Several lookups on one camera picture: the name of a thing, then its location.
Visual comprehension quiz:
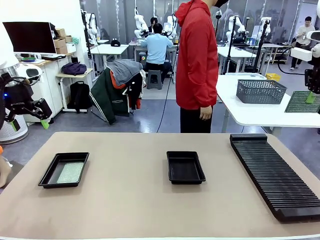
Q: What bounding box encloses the person's right hand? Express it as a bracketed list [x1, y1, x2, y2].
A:
[199, 105, 214, 121]

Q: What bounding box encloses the grey plastic basket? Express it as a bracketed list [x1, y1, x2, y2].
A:
[236, 79, 288, 105]

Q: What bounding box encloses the left arm black cable sleeve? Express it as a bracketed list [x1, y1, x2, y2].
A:
[0, 98, 6, 130]

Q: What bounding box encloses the black computer monitor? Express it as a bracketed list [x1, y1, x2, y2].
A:
[2, 21, 57, 55]

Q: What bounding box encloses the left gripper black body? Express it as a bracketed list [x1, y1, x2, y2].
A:
[0, 79, 38, 116]

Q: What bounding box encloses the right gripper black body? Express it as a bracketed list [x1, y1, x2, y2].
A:
[304, 68, 320, 95]

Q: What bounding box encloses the white air purifier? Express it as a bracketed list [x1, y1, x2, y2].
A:
[0, 113, 29, 146]

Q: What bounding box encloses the seated person with black hair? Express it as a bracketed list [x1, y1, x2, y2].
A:
[149, 16, 161, 33]

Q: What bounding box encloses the black jacket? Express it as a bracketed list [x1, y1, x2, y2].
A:
[124, 72, 144, 111]

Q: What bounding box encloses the purple bag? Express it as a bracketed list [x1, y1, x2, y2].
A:
[61, 62, 88, 77]

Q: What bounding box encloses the grey plastic stool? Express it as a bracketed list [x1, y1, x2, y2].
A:
[146, 69, 164, 90]

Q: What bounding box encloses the dark green jacket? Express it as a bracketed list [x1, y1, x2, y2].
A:
[89, 67, 131, 125]

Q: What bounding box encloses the white workshop table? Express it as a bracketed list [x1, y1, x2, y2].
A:
[216, 45, 258, 76]
[89, 44, 130, 76]

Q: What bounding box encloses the grey hoodie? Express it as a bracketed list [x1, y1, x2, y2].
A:
[108, 59, 144, 86]

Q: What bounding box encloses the black ESD tray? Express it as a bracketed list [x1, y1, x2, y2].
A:
[166, 150, 207, 185]
[37, 151, 90, 189]

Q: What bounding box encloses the person in red jacket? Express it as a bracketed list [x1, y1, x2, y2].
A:
[174, 0, 230, 134]

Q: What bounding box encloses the black keyboard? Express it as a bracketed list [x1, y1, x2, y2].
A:
[41, 54, 67, 61]

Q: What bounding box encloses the person's right forearm red sleeve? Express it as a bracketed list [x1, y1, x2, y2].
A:
[198, 67, 219, 109]

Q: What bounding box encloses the seated person in blue shirt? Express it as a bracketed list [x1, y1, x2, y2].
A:
[140, 23, 174, 85]

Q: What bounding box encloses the white cabinet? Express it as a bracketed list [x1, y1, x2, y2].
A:
[19, 52, 68, 124]

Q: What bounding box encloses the bystander with black trousers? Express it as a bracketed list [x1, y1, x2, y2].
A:
[289, 16, 317, 71]

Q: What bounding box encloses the beige mannequin leg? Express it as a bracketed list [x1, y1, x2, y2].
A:
[0, 144, 13, 189]

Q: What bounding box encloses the green printed circuit board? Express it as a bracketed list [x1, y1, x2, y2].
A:
[56, 162, 85, 184]
[284, 90, 320, 114]

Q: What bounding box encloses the small wooden top desk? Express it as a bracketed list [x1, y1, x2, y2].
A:
[56, 67, 94, 113]

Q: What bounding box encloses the black tripod stand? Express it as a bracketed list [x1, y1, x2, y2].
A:
[221, 14, 238, 76]

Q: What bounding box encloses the white side table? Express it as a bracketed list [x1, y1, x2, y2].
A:
[216, 74, 320, 138]

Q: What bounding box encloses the black slotted PCB rack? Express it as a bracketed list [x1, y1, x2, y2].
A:
[229, 133, 320, 223]

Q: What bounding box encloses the black backpack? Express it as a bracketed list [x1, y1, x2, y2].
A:
[69, 81, 92, 114]

